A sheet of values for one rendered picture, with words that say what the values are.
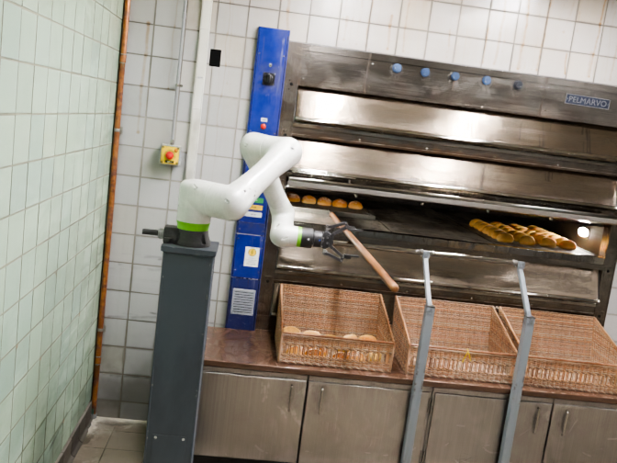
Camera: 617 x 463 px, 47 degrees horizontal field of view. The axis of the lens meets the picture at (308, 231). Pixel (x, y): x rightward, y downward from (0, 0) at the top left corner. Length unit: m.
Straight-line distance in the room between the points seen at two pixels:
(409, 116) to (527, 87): 0.65
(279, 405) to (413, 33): 1.98
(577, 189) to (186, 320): 2.31
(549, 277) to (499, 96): 1.03
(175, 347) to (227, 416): 0.77
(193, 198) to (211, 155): 1.08
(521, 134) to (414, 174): 0.61
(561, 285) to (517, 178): 0.65
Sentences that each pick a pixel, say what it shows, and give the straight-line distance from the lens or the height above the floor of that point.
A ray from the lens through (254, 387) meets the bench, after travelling 3.43.
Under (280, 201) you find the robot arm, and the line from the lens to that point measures 3.20.
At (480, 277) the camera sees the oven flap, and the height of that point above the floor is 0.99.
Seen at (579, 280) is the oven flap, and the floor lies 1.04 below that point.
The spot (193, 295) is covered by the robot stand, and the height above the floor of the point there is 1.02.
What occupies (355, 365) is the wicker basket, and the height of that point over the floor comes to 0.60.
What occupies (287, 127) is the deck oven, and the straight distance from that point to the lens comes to 3.73.
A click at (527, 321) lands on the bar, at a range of 3.51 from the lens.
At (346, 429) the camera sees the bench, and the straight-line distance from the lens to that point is 3.54.
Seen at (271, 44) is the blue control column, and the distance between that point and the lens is 3.71.
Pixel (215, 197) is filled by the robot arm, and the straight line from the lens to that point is 2.63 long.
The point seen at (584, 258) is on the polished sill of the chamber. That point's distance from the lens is 4.22.
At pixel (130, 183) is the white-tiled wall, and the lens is 3.80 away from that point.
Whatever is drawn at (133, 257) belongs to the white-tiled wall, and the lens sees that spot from 3.86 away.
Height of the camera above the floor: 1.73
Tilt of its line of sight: 9 degrees down
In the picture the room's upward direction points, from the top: 7 degrees clockwise
